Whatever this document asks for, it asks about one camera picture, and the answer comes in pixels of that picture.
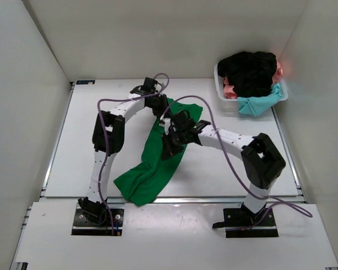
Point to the black t shirt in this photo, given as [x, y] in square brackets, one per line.
[250, 74]

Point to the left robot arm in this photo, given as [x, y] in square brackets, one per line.
[108, 140]

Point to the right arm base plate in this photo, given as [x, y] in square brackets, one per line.
[240, 222]

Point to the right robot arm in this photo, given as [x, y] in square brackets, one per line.
[262, 161]

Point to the green t shirt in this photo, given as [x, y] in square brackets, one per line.
[144, 182]

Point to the white plastic basket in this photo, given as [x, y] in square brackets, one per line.
[227, 104]

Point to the teal t shirt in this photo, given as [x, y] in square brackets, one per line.
[255, 106]

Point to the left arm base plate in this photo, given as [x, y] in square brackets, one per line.
[85, 225]

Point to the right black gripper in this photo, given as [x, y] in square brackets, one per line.
[169, 150]

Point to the aluminium table rail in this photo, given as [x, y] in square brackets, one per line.
[165, 200]

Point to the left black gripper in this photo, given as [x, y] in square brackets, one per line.
[163, 98]

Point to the pink t shirt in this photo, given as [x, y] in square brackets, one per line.
[228, 89]

